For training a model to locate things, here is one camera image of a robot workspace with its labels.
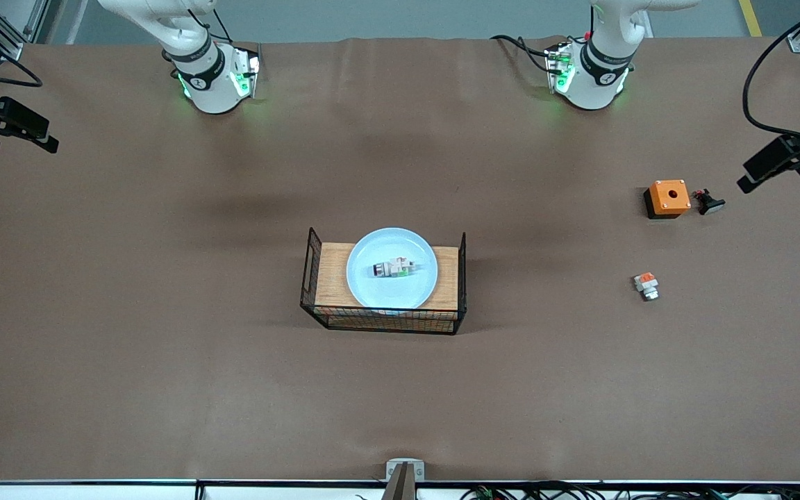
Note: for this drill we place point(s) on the light blue round plate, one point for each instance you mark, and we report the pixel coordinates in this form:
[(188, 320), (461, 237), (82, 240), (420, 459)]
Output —
[(372, 292)]

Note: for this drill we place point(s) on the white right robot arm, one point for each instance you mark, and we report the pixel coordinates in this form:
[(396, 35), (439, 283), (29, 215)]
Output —
[(212, 90)]

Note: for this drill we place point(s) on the orange white contact block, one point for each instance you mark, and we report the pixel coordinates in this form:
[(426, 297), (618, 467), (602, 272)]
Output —
[(646, 283)]

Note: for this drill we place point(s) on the orange button enclosure box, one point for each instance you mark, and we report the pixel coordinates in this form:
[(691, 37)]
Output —
[(669, 196)]

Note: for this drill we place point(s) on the black push button switch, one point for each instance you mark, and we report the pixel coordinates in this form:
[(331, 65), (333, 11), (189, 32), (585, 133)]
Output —
[(709, 203)]

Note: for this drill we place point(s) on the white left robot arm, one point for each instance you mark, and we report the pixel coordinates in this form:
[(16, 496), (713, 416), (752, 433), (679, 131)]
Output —
[(598, 83)]

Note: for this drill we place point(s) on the brown table cover sheet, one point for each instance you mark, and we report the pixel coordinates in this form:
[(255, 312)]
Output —
[(400, 389)]

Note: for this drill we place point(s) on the grey metal camera bracket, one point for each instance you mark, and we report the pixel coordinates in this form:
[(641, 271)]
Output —
[(405, 479)]

